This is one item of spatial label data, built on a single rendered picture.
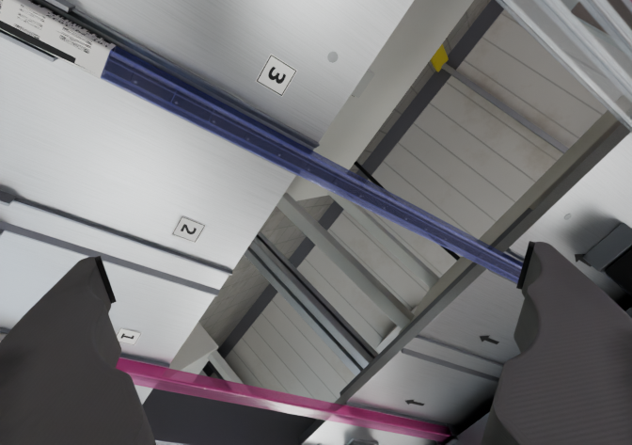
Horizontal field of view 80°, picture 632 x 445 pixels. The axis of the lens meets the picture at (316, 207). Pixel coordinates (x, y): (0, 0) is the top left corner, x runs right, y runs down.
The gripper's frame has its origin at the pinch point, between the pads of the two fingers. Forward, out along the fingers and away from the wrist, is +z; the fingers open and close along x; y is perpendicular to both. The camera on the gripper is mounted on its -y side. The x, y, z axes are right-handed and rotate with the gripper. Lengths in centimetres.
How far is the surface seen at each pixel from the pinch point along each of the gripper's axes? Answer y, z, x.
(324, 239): 37, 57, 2
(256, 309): 271, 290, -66
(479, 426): 34.7, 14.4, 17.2
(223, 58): -4.6, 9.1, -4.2
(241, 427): 32.0, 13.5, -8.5
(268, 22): -6.1, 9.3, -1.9
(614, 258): 11.3, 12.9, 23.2
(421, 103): 66, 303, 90
